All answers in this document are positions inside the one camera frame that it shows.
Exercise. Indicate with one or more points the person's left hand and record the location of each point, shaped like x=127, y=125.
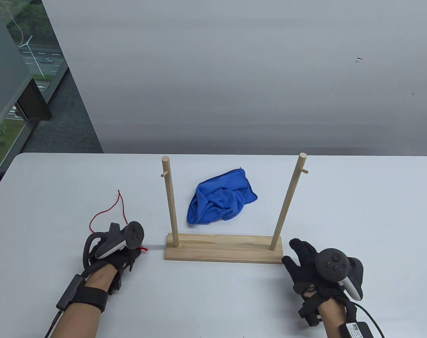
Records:
x=123, y=260

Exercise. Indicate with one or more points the person's right hand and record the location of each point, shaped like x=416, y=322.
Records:
x=305, y=260

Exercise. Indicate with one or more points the wooden rack with posts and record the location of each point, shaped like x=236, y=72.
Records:
x=224, y=251

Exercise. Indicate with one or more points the blue towel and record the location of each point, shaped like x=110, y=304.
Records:
x=217, y=200

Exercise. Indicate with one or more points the person's right forearm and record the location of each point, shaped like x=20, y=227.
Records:
x=331, y=320

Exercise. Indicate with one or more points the black box on forearm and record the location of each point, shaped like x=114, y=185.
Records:
x=69, y=292

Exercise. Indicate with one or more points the person's left forearm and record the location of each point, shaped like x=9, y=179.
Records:
x=76, y=320

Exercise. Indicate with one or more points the black right hand controller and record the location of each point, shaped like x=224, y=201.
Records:
x=331, y=264

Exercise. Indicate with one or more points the black hand controller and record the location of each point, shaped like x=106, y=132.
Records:
x=134, y=234
x=331, y=264

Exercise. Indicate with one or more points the black left hand controller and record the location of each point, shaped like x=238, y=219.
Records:
x=134, y=234

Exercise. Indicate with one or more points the black labelled battery pack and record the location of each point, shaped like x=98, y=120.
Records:
x=356, y=331

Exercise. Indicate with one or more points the window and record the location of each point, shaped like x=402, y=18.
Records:
x=41, y=63

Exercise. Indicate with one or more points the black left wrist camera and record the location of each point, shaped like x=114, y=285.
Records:
x=114, y=283

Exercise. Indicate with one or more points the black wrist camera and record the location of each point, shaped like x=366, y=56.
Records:
x=114, y=283
x=310, y=315

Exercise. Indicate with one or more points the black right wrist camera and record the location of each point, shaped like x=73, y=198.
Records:
x=310, y=315

